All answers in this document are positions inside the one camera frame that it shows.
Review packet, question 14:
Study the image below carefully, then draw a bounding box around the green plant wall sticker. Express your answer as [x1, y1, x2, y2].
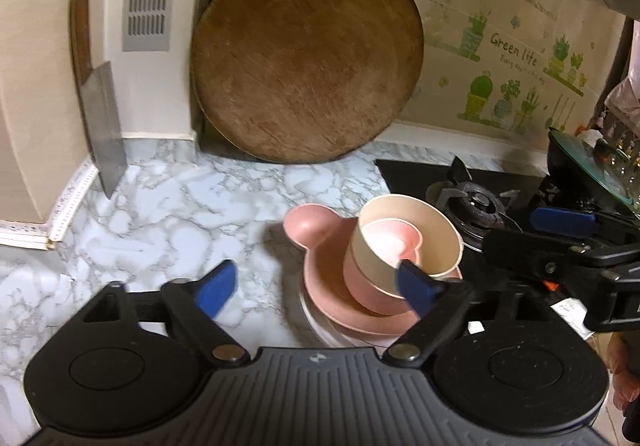
[400, 0, 596, 131]

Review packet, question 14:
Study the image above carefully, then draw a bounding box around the wok with glass lid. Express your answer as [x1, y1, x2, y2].
[546, 127, 636, 207]

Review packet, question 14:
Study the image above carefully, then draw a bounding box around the pink mouse-shaped plate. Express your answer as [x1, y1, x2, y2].
[283, 204, 463, 338]

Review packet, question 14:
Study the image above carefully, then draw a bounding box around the large white floral plate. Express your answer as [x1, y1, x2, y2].
[299, 276, 426, 352]

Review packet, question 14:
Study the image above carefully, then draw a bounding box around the pink cloth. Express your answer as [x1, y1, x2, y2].
[604, 20, 640, 119]

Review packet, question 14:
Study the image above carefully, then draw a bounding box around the cleaver with wooden handle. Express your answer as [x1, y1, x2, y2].
[68, 0, 127, 199]

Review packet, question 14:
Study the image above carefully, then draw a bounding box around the small pink heart-shaped dish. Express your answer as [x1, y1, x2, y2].
[360, 220, 425, 271]

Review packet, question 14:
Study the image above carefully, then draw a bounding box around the black gas stove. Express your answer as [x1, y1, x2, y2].
[374, 157, 551, 257]

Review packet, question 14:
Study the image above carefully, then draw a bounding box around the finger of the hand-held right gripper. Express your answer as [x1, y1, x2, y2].
[481, 229, 617, 285]
[531, 207, 598, 239]

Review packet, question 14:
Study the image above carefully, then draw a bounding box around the white music-note trim strip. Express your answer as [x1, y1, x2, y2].
[0, 161, 101, 251]

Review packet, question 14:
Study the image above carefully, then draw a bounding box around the person's right hand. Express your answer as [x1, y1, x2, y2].
[606, 332, 640, 414]

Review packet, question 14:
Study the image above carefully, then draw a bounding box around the pink bowl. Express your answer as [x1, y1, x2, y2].
[342, 246, 416, 317]

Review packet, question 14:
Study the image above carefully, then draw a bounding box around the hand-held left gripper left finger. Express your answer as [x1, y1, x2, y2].
[75, 258, 252, 369]

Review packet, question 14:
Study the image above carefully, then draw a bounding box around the cream bowl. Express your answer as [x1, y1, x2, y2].
[348, 194, 464, 299]

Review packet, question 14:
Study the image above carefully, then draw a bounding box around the gas stove burner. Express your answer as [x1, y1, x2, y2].
[425, 157, 521, 234]

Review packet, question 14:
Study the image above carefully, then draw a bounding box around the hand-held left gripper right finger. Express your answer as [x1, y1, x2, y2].
[380, 258, 567, 370]

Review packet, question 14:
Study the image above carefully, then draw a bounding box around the round wooden cutting board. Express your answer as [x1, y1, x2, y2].
[190, 0, 425, 164]

